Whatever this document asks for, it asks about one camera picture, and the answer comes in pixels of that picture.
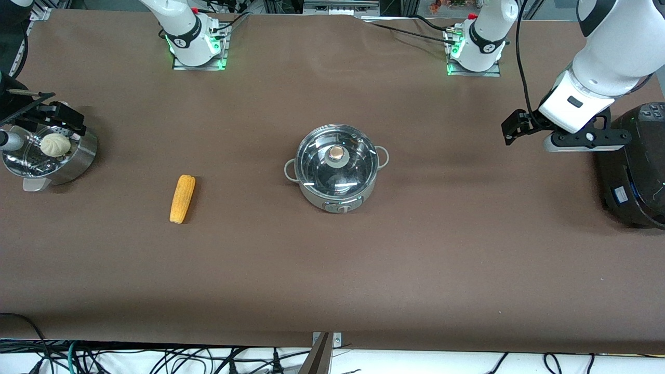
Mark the brown table cover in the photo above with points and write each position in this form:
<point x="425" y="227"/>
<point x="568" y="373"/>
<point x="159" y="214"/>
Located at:
<point x="332" y="270"/>

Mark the metal table bracket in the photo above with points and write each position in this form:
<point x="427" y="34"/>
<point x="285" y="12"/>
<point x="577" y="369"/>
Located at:
<point x="336" y="338"/>

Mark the aluminium frame profile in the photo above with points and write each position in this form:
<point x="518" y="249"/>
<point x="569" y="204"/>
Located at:
<point x="40" y="14"/>

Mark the grey equipment box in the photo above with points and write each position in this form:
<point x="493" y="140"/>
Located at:
<point x="340" y="6"/>

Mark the stainless steel steamer pot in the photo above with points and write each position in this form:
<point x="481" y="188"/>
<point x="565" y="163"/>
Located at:
<point x="72" y="161"/>

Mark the white steamed bun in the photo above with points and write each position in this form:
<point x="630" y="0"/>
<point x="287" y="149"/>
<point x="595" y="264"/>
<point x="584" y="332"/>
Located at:
<point x="55" y="145"/>

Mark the glass pot lid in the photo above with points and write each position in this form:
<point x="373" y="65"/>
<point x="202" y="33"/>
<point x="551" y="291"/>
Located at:
<point x="322" y="166"/>

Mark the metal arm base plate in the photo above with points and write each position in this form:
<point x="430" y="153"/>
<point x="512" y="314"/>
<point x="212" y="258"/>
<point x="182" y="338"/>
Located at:
<point x="200" y="66"/>
<point x="475" y="74"/>

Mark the brown angled bar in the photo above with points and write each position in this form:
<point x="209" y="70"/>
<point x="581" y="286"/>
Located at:
<point x="318" y="361"/>

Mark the black round appliance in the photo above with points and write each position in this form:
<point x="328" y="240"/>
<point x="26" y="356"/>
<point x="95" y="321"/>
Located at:
<point x="639" y="176"/>

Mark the yellow corn cob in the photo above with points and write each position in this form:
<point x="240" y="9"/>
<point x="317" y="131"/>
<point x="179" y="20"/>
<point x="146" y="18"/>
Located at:
<point x="182" y="200"/>

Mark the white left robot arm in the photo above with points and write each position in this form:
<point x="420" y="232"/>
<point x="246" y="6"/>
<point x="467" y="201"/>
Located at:
<point x="483" y="36"/>

